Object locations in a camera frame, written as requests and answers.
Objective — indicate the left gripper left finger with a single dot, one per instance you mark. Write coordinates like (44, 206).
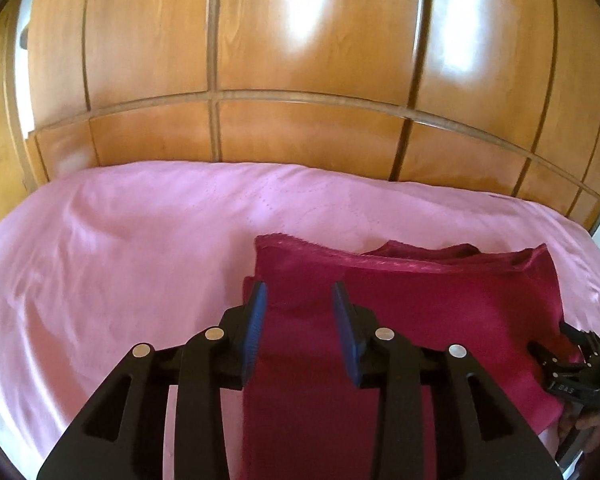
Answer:
(119, 432)

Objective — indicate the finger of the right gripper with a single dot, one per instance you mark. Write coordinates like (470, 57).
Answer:
(587, 342)
(551, 366)

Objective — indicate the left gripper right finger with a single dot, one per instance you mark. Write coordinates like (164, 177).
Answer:
(440, 414)

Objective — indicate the dark red long-sleeve shirt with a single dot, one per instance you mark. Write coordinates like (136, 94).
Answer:
(304, 418)

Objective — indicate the person's right hand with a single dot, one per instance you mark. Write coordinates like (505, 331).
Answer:
(590, 421)

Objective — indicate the pink bedspread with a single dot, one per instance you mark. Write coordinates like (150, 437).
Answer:
(155, 252)

